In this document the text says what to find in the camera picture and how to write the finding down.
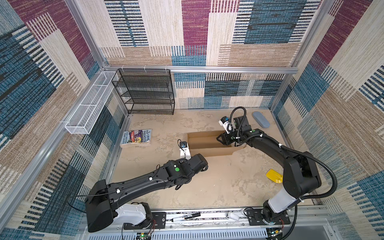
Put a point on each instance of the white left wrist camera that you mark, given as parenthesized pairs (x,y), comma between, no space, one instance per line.
(184,149)

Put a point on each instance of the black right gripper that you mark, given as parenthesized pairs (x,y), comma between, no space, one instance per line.
(224,138)

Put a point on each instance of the brown cardboard box sheet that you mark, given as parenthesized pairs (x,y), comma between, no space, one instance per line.
(206,144)

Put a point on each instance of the colourful paperback book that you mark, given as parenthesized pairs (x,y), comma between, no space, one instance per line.
(136,137)

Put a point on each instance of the yellow toy shovel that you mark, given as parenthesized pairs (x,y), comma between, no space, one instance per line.
(274,176)

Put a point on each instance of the black wire shelf rack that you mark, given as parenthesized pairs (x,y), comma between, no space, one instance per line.
(145,91)

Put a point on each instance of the small white plastic piece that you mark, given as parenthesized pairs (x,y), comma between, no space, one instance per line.
(232,216)

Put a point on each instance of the white wire mesh basket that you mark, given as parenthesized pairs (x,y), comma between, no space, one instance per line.
(86,114)

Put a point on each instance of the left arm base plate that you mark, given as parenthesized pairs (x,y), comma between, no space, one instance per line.
(158,220)

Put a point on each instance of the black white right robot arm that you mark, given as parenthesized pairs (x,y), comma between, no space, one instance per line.
(300,173)

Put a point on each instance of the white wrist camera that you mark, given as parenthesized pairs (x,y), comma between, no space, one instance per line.
(226,124)
(184,149)

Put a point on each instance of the blue-grey glasses case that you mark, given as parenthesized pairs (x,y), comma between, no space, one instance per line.
(261,119)

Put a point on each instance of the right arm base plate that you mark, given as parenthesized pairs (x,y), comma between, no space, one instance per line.
(255,216)

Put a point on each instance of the black white marker pen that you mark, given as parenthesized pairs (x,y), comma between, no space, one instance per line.
(186,217)

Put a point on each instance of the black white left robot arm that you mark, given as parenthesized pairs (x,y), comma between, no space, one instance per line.
(108,203)

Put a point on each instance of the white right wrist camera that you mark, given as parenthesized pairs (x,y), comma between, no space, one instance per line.
(226,124)

